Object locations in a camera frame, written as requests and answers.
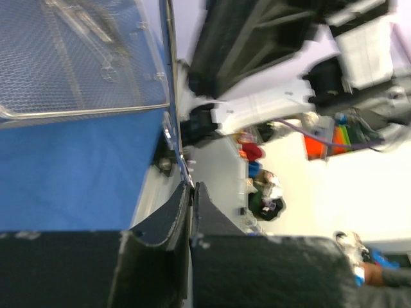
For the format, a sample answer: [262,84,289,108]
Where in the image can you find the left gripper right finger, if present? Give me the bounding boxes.
[190,182,359,307]

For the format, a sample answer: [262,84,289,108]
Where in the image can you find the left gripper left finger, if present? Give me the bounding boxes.
[1,183,191,307]

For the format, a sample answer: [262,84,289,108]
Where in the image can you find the blue surgical wrap cloth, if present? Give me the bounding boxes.
[0,0,180,232]

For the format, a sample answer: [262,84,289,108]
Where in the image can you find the metal mesh instrument tray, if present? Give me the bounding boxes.
[1,1,168,121]

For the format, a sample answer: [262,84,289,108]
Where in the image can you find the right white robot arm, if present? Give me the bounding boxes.
[181,1,410,146]

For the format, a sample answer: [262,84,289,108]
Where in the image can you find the steel tweezers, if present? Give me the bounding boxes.
[44,1,116,44]

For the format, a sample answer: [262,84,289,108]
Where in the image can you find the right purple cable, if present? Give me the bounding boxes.
[272,117,386,151]

